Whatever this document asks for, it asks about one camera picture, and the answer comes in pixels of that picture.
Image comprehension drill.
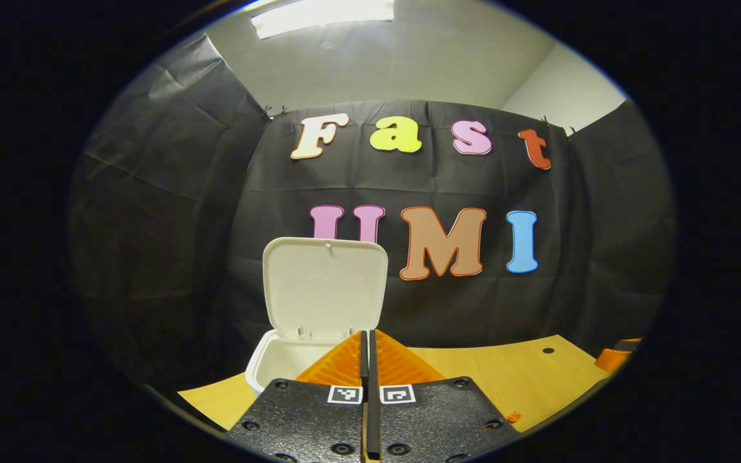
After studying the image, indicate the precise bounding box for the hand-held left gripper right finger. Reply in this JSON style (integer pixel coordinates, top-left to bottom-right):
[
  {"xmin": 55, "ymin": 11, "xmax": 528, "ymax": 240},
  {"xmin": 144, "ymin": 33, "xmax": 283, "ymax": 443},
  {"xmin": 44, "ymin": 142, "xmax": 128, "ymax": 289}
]
[{"xmin": 369, "ymin": 329, "xmax": 523, "ymax": 463}]

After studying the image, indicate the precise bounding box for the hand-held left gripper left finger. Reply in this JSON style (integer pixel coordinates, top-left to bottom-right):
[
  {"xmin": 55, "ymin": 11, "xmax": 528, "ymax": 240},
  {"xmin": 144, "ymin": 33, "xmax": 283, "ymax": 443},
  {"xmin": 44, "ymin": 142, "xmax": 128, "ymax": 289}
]
[{"xmin": 225, "ymin": 330, "xmax": 369, "ymax": 463}]

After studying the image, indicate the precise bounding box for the white desktop garbage bin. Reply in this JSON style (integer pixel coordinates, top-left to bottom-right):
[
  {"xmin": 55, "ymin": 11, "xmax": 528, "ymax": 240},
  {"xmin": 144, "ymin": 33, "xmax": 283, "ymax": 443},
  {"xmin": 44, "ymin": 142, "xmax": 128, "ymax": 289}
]
[{"xmin": 244, "ymin": 237, "xmax": 390, "ymax": 395}]

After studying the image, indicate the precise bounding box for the wooden desktop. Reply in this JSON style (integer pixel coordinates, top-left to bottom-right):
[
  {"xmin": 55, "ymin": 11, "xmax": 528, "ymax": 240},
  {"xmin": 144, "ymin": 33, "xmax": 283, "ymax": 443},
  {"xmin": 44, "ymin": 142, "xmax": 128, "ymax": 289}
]
[{"xmin": 178, "ymin": 334, "xmax": 613, "ymax": 463}]

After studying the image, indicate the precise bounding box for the black backdrop cloth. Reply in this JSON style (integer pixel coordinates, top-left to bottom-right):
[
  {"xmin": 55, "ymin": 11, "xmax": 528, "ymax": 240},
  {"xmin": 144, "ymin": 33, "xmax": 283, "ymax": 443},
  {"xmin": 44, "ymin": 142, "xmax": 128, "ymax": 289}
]
[{"xmin": 68, "ymin": 32, "xmax": 677, "ymax": 394}]

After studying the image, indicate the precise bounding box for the ceiling light panel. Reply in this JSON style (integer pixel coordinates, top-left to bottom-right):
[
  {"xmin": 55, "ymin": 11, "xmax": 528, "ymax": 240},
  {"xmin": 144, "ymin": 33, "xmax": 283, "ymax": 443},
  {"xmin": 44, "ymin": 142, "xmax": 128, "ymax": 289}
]
[{"xmin": 250, "ymin": 0, "xmax": 396, "ymax": 40}]

